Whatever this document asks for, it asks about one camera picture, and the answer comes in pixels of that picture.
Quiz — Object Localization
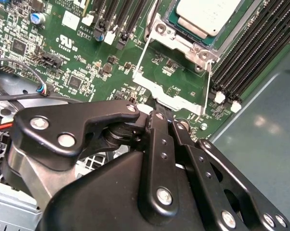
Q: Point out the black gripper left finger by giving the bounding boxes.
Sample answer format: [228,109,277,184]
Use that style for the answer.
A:
[1,100,180,221]

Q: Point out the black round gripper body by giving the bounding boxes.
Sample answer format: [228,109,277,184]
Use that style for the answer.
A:
[38,119,224,231]

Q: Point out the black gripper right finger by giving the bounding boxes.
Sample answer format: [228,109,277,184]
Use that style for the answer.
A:
[168,110,290,231]

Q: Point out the metal socket cover frame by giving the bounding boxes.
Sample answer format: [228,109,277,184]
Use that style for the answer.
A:
[132,33,219,116]

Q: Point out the CPU with silver top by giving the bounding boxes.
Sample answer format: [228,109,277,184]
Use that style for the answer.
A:
[166,0,256,48]

